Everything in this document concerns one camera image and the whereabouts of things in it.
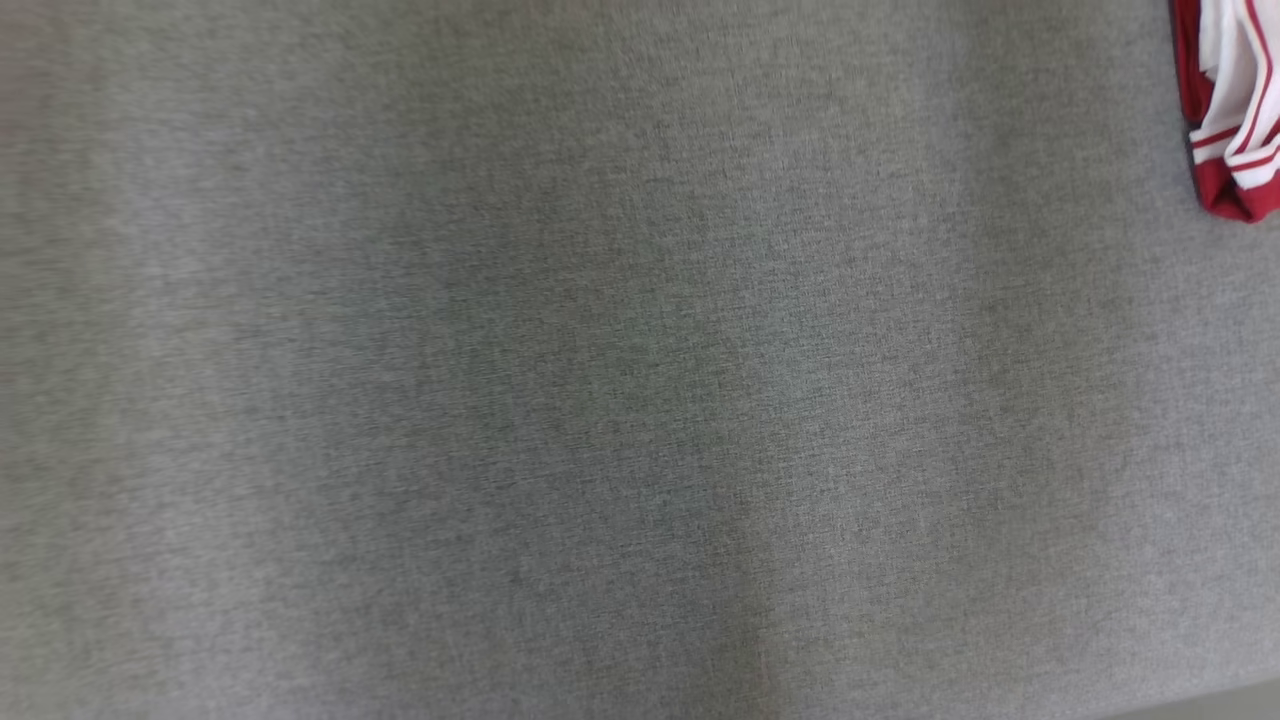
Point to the red white numbered jersey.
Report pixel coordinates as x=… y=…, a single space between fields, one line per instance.
x=1235 y=110

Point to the grey fabric sofa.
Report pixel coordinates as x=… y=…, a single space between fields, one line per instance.
x=600 y=380

